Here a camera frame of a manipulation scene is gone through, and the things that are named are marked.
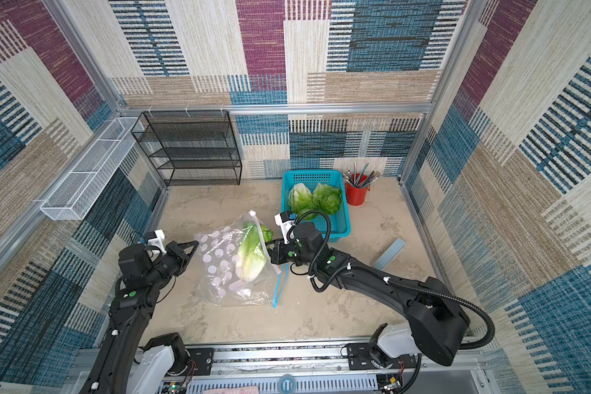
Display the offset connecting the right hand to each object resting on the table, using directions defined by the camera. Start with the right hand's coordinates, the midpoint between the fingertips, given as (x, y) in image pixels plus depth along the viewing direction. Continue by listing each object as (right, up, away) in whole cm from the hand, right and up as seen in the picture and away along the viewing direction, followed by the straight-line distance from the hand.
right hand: (266, 248), depth 77 cm
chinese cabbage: (+11, +16, +25) cm, 32 cm away
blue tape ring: (+7, -37, -6) cm, 38 cm away
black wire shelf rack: (-37, +38, +32) cm, 62 cm away
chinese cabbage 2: (+22, +16, +23) cm, 35 cm away
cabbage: (-4, -2, -2) cm, 5 cm away
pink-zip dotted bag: (-13, +2, -1) cm, 14 cm away
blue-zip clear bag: (-11, -10, -1) cm, 15 cm away
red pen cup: (+35, +19, +30) cm, 50 cm away
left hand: (-21, +2, +1) cm, 21 cm away
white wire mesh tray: (-54, +16, -5) cm, 57 cm away
